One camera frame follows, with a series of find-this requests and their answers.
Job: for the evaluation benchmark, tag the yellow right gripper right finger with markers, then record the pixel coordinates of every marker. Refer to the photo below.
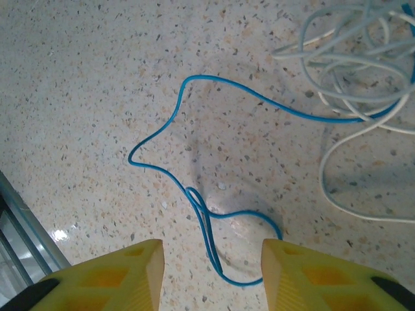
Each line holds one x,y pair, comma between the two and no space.
324,285

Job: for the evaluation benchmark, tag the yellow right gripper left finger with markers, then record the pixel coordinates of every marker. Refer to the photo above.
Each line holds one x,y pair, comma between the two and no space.
113,282

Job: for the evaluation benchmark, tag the aluminium mounting rail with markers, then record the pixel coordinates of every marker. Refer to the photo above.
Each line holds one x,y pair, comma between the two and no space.
19,246

